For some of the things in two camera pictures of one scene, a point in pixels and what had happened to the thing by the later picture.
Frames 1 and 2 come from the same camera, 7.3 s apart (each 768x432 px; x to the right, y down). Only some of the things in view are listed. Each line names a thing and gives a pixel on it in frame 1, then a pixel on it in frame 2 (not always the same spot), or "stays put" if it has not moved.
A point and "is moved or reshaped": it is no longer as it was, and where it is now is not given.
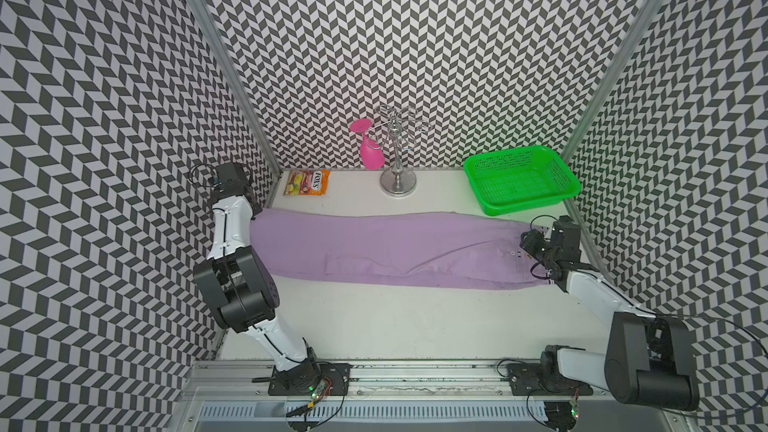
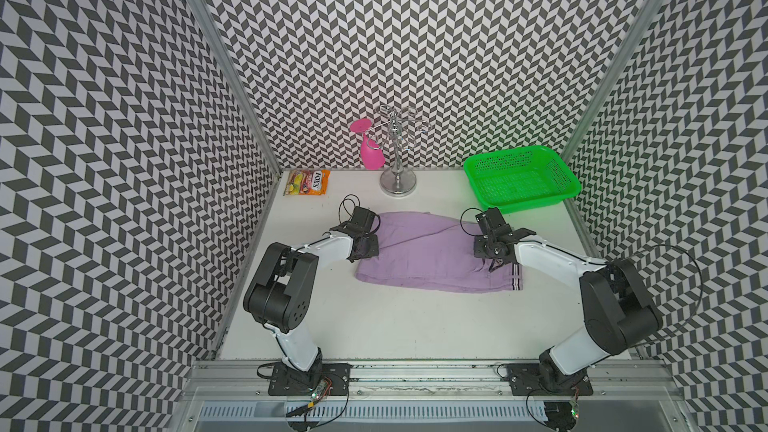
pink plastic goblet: (371, 152) stays put
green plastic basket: (513, 179) stays put
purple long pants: (310, 249) is moved or reshaped
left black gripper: (256, 209) to (372, 237)
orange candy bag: (309, 182) stays put
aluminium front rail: (375, 382) stays put
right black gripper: (531, 237) to (478, 251)
